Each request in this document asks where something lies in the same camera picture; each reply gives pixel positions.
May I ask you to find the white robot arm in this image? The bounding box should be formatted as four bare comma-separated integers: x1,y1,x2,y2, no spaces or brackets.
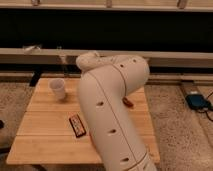
76,51,157,171

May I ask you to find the red chip bag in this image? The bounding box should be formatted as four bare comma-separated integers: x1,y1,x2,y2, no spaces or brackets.
122,97,134,108

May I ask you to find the dark chocolate bar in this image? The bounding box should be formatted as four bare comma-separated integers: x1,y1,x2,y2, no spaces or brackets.
69,115,86,138

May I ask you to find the white plastic cup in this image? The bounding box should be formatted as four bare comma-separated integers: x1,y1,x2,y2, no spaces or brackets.
49,78,66,100

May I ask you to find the wooden table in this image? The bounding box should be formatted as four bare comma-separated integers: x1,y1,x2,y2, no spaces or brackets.
5,77,161,166

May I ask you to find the grey wall rail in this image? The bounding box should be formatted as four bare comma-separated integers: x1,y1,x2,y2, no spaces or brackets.
0,48,213,68

